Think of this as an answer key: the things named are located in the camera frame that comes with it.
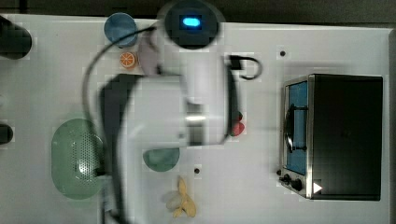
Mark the blue bowl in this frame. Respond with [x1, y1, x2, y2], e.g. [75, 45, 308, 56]
[104, 12, 138, 48]

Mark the large black cup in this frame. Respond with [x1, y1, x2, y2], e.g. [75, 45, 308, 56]
[0, 16, 33, 60]

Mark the red strawberry toy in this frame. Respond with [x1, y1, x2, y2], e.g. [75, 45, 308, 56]
[238, 112, 243, 121]

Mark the green oval strainer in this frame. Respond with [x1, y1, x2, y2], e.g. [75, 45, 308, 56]
[50, 119, 103, 200]

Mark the teal mug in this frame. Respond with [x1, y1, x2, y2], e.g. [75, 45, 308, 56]
[143, 148, 180, 172]

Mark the small black cup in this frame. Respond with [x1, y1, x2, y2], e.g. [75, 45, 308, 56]
[0, 124, 14, 145]

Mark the black toaster oven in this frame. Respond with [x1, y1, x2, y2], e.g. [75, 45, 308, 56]
[276, 74, 384, 201]

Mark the orange slice toy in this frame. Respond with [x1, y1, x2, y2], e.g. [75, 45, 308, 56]
[120, 52, 137, 69]

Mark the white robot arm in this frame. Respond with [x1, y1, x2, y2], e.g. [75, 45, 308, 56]
[99, 0, 238, 224]

